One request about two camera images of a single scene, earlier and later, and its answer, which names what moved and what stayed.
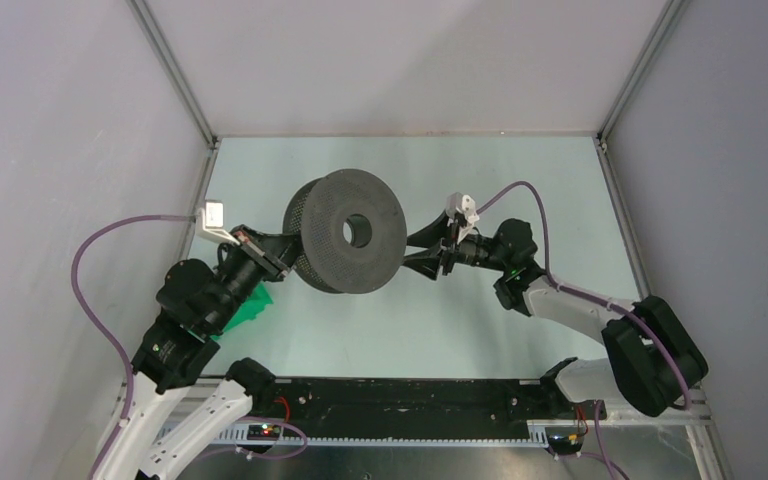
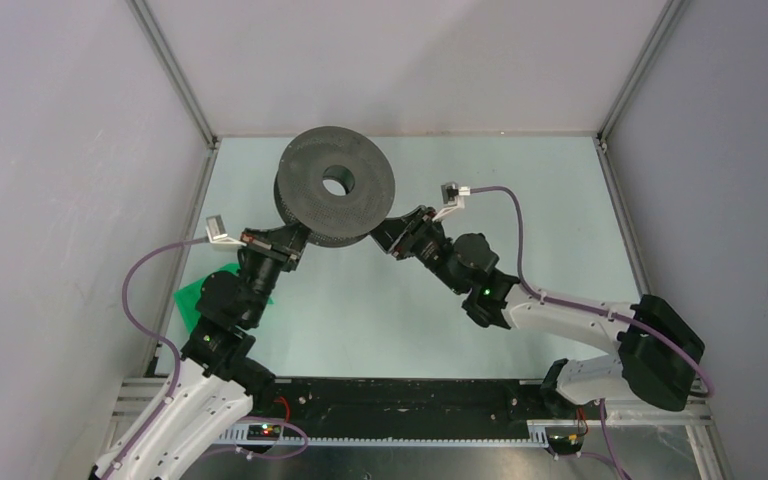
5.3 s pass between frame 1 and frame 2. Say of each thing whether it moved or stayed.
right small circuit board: stayed
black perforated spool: moved
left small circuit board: stayed
